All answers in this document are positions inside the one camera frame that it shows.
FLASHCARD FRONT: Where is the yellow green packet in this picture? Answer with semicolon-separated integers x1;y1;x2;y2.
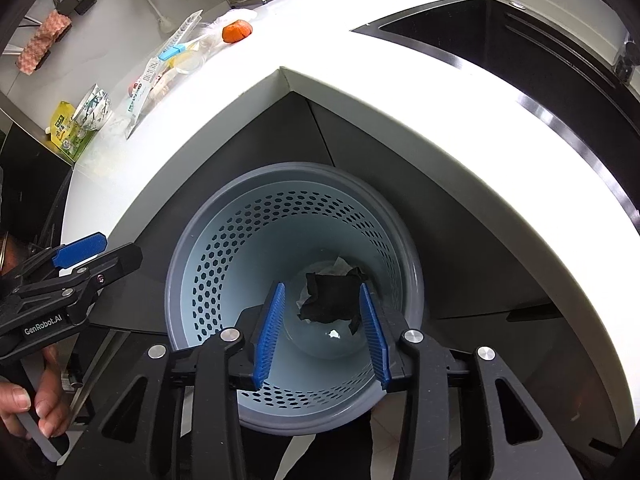
45;101;96;163

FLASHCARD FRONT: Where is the white green-print snack packet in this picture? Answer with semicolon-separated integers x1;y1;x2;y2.
124;57;168;138

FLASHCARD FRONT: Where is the orange peel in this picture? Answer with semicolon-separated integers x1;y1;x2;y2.
221;20;253;44

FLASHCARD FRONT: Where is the beige snack wrapper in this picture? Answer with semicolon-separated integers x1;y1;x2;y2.
150;67;181;106

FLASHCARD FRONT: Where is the crumpled white green packet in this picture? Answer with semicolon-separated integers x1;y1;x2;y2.
72;84;113;133

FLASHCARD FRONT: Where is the clear blister pack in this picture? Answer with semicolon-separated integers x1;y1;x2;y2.
160;9;204;53

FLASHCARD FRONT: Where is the black crumpled wrapper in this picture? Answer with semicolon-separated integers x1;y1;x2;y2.
298;267;368;336

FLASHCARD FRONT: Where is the grey perforated trash bin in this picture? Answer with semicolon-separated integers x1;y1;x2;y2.
165;161;425;436

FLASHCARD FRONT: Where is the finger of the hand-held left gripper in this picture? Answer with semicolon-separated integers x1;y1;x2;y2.
12;232;108;281
65;242;143;323

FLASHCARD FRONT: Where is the black kitchen sink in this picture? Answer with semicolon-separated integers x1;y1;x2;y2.
350;0;640;236

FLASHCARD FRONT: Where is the pink patterned dishcloth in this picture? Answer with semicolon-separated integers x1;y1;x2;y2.
15;10;73;76

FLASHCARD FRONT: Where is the white dish brush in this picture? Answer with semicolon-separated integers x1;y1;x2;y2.
125;0;173;33

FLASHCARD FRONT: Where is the person's left hand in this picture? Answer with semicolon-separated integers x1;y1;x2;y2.
0;347;71;438

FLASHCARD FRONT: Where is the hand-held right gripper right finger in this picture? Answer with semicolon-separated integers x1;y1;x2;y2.
359;282;583;480

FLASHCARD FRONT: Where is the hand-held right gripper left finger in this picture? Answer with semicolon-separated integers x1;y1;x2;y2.
57;282;288;480

